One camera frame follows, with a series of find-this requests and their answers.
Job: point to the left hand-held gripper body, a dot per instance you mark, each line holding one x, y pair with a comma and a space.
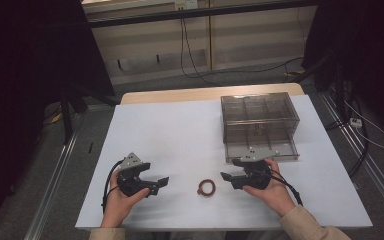
128, 181

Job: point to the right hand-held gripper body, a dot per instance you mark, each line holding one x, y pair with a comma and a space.
258, 176

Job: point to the smoky clear plastic drawer cabinet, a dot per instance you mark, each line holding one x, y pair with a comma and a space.
260, 100

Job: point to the person's left hand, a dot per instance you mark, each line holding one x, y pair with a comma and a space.
118, 206

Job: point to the person's right hand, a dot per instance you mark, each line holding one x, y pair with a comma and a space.
276, 196

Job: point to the small black stick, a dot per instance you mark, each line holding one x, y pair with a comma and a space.
90, 147

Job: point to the wooden table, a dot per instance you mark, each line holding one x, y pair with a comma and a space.
196, 94

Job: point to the black metal stand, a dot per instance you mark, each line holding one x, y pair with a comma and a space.
66, 116
338, 83

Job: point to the white power strip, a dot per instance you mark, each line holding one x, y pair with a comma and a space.
356, 122

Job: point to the beige shelf unit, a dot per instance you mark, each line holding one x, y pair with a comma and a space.
246, 40

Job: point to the black crossbar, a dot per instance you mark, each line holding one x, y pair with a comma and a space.
196, 13

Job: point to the black curtain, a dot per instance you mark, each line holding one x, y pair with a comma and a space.
20, 66
370, 50

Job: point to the aluminium floor rail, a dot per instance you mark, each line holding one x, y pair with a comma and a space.
51, 186
373, 166

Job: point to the white wall socket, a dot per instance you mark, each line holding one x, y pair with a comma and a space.
186, 4

